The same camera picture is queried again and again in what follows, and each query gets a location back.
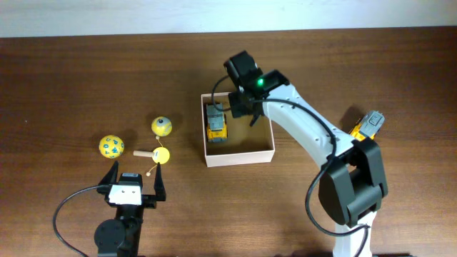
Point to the yellow grey dump truck toy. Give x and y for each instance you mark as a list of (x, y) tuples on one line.
[(216, 128)]

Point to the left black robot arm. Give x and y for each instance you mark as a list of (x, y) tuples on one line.
[(120, 236)]

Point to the yellow ball with blue letters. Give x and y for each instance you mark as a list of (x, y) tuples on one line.
[(111, 146)]

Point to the pink cardboard box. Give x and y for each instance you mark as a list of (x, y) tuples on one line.
[(246, 144)]

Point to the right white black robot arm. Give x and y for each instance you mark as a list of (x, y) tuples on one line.
[(344, 197)]

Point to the yellow wooden paddle drum toy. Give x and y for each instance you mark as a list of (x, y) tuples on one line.
[(159, 155)]

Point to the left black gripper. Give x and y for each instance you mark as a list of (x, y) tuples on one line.
[(149, 199)]

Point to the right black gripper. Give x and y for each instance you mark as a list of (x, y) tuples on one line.
[(241, 108)]

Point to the yellow grey mixer truck toy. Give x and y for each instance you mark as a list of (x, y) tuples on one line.
[(368, 126)]

